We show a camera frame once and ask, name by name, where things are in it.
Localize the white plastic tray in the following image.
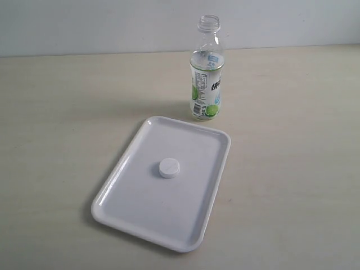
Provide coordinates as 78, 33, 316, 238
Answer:
91, 116, 231, 253

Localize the white bottle cap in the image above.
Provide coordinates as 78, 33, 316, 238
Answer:
158, 157, 180, 179

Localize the clear plastic water bottle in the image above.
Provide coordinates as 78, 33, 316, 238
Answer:
190, 15, 224, 120

